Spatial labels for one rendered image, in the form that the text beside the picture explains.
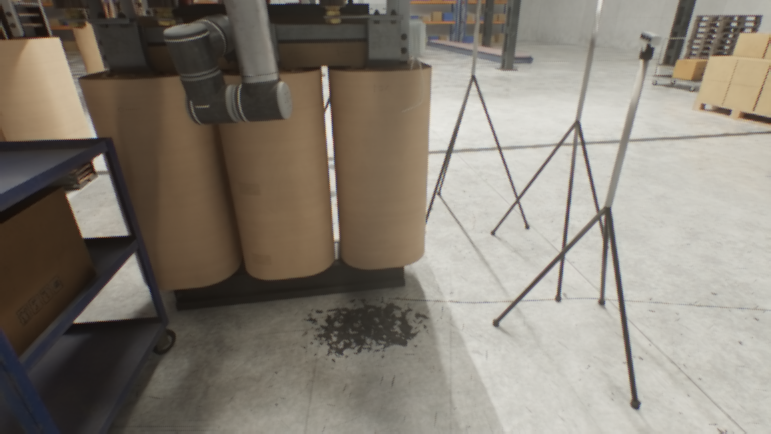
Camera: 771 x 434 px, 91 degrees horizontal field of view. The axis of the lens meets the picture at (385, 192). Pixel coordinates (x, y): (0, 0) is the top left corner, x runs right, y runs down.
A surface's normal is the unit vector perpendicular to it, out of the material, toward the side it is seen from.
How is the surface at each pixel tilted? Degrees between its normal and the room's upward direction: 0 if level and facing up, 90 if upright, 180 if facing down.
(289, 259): 90
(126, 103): 90
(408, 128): 90
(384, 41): 90
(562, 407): 0
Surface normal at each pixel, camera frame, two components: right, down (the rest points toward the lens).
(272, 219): 0.19, 0.40
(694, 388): -0.01, -0.91
